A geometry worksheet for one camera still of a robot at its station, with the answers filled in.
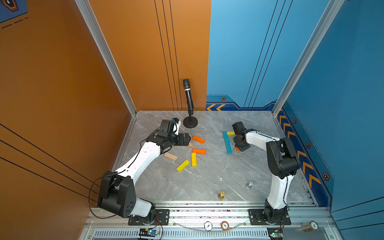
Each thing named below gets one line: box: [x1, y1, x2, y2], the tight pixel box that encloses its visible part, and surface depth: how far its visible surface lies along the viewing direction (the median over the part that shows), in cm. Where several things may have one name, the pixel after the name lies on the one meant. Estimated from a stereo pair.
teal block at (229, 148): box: [225, 141, 233, 155], surface depth 102 cm
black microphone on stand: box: [183, 79, 198, 129], surface depth 98 cm
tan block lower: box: [164, 152, 178, 161], surface depth 96 cm
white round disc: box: [204, 221, 213, 231], surface depth 72 cm
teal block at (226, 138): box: [222, 131, 231, 145], surface depth 107 cm
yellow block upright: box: [191, 152, 198, 167], surface depth 95 cm
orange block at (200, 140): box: [192, 135, 206, 144], surface depth 105 cm
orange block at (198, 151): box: [192, 148, 207, 155], surface depth 99 cm
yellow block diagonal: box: [176, 159, 191, 173], surface depth 92 cm
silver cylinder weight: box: [245, 181, 254, 190], surface depth 83 cm
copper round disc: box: [220, 220, 230, 231], surface depth 72 cm
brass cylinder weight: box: [218, 191, 225, 200], surface depth 80 cm
